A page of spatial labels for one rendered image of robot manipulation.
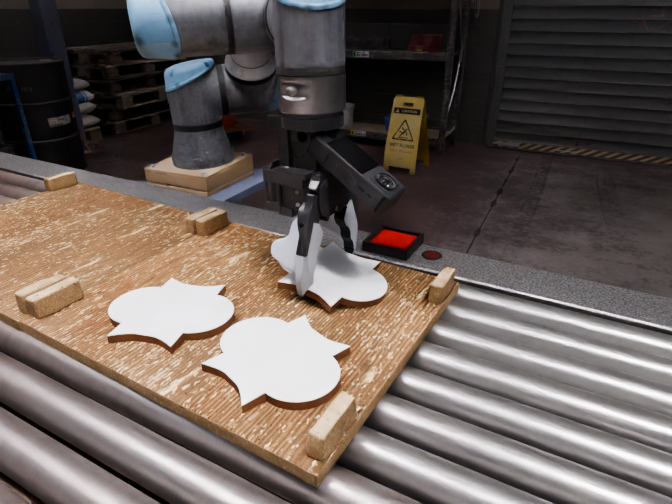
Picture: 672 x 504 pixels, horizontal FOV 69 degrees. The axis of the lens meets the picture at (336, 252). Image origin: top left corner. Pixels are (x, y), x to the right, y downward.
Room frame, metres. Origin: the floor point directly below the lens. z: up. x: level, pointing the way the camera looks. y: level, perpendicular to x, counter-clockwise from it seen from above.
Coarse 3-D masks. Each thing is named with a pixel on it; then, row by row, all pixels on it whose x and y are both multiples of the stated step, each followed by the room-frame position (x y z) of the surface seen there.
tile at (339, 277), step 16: (320, 256) 0.58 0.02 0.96; (336, 256) 0.59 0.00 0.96; (352, 256) 0.59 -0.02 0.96; (288, 272) 0.54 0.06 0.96; (320, 272) 0.55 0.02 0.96; (336, 272) 0.55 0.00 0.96; (352, 272) 0.55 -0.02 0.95; (368, 272) 0.56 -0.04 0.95; (288, 288) 0.52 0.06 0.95; (320, 288) 0.51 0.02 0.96; (336, 288) 0.51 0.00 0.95; (352, 288) 0.52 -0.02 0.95; (368, 288) 0.52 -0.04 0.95; (384, 288) 0.53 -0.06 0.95; (336, 304) 0.49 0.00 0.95; (352, 304) 0.50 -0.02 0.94; (368, 304) 0.50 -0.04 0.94
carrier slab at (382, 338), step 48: (192, 240) 0.69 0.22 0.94; (240, 240) 0.69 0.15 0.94; (96, 288) 0.55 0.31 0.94; (240, 288) 0.55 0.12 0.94; (48, 336) 0.44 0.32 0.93; (96, 336) 0.44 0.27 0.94; (336, 336) 0.44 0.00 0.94; (384, 336) 0.44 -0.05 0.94; (144, 384) 0.36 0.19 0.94; (192, 384) 0.36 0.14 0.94; (384, 384) 0.37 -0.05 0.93; (240, 432) 0.31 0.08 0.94; (288, 432) 0.31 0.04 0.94
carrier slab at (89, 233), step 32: (64, 192) 0.91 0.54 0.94; (96, 192) 0.91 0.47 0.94; (0, 224) 0.75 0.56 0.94; (32, 224) 0.75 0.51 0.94; (64, 224) 0.75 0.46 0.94; (96, 224) 0.75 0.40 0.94; (128, 224) 0.75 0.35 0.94; (160, 224) 0.75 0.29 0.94; (0, 256) 0.64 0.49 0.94; (32, 256) 0.64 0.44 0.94; (64, 256) 0.64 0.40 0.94; (96, 256) 0.64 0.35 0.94; (128, 256) 0.64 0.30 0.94; (0, 288) 0.55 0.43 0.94
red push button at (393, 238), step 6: (378, 234) 0.73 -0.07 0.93; (384, 234) 0.73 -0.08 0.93; (390, 234) 0.73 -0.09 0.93; (396, 234) 0.73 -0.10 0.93; (402, 234) 0.73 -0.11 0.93; (408, 234) 0.73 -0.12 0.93; (372, 240) 0.71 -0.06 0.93; (378, 240) 0.71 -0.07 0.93; (384, 240) 0.71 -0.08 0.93; (390, 240) 0.71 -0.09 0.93; (396, 240) 0.71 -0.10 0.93; (402, 240) 0.71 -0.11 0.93; (408, 240) 0.71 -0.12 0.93; (396, 246) 0.68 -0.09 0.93; (402, 246) 0.68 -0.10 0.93
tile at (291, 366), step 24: (240, 336) 0.43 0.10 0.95; (264, 336) 0.43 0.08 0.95; (288, 336) 0.43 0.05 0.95; (312, 336) 0.43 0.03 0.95; (216, 360) 0.39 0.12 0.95; (240, 360) 0.39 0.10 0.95; (264, 360) 0.39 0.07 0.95; (288, 360) 0.39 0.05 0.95; (312, 360) 0.39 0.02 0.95; (336, 360) 0.40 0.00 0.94; (240, 384) 0.35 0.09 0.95; (264, 384) 0.35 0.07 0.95; (288, 384) 0.35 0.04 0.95; (312, 384) 0.35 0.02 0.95; (336, 384) 0.35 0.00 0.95; (288, 408) 0.33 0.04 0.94
